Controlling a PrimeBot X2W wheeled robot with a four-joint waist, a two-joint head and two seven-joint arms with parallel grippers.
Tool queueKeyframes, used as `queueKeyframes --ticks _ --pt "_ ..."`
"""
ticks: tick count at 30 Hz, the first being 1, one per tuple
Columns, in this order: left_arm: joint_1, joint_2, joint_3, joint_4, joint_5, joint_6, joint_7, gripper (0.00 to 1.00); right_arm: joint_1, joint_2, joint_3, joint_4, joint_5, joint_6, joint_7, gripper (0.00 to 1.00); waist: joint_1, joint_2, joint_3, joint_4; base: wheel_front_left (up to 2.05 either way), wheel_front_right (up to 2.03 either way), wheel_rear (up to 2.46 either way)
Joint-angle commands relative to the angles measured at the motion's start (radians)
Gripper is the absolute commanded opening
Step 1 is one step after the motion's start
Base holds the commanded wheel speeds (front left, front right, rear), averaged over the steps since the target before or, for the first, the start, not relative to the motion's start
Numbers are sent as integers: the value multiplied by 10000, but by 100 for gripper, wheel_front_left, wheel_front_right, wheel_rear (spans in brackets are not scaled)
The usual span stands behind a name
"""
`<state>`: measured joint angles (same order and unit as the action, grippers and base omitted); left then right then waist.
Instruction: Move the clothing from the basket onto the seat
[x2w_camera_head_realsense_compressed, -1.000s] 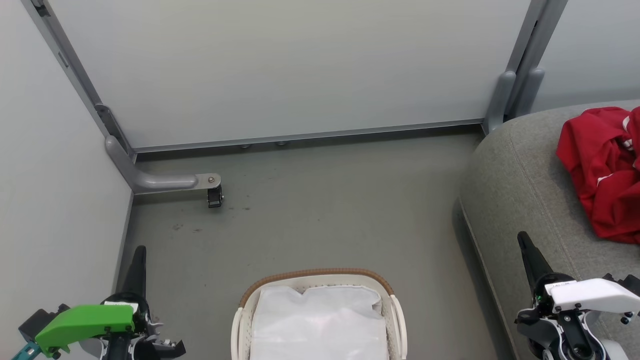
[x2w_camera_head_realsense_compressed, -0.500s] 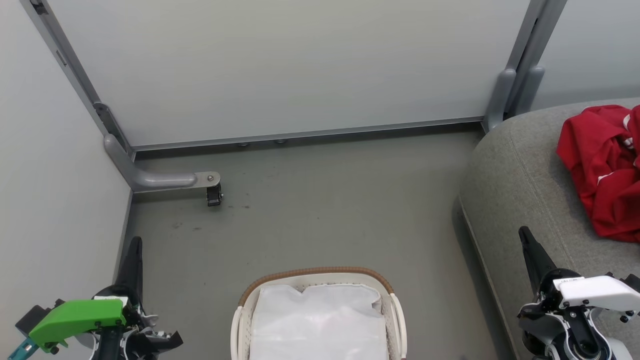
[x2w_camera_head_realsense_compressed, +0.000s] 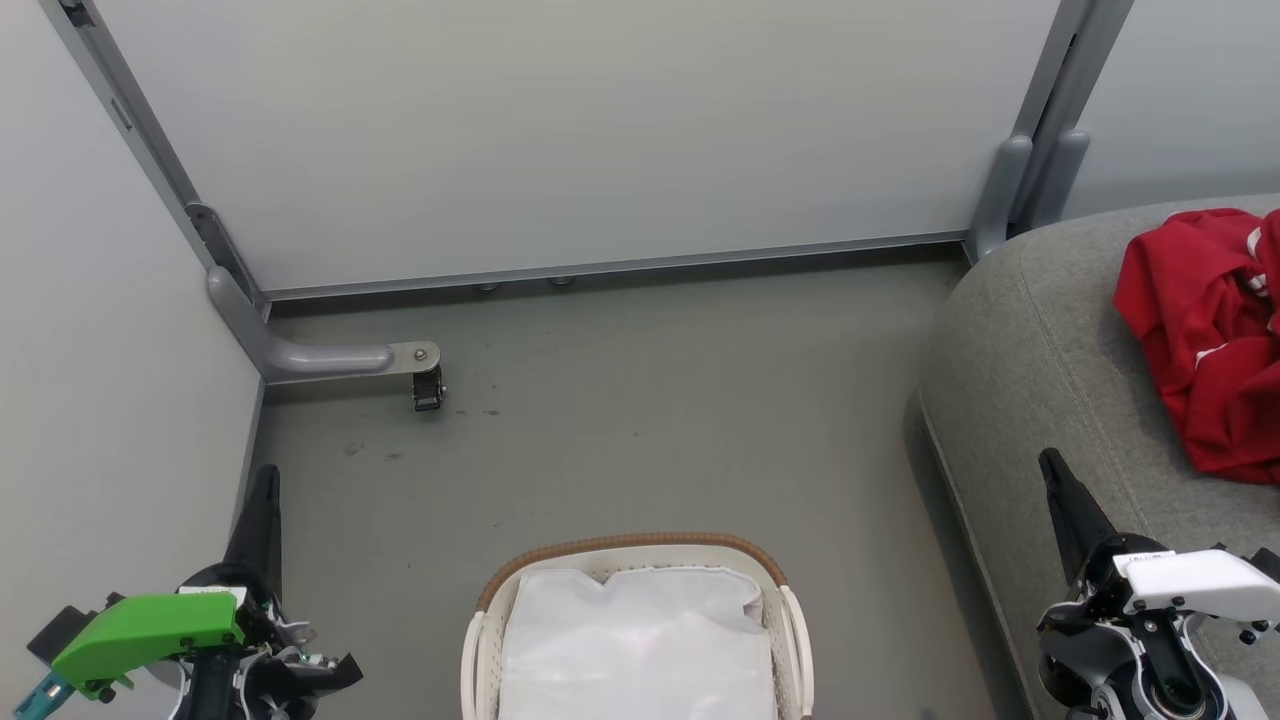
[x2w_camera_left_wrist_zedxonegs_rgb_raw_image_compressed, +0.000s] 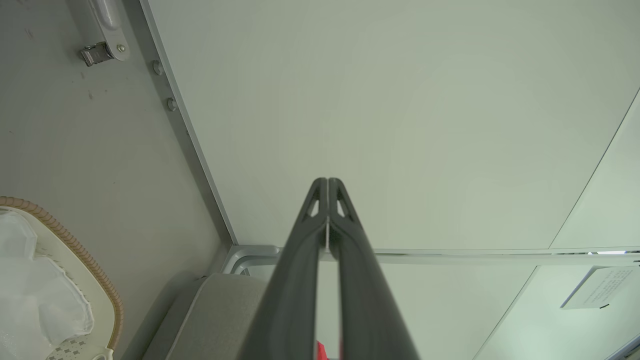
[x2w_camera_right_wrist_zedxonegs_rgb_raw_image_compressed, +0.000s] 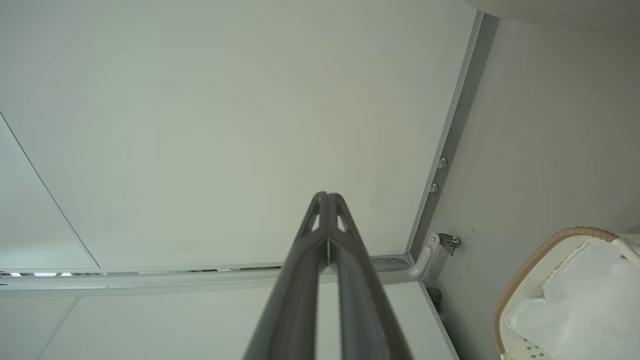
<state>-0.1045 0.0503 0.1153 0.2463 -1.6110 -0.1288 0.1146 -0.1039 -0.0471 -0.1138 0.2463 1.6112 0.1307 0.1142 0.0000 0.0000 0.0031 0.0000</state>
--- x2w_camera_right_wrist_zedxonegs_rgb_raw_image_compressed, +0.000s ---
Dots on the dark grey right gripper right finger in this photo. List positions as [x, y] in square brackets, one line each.
[365, 300]

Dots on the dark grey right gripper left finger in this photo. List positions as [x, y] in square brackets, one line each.
[295, 290]

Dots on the white basket with wicker rim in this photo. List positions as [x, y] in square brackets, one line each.
[520, 280]

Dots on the white basket liner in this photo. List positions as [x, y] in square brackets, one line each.
[585, 305]

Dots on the silver screw head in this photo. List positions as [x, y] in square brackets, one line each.
[442, 162]
[434, 188]

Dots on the aluminium frame rail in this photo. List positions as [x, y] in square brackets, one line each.
[150, 281]
[462, 100]

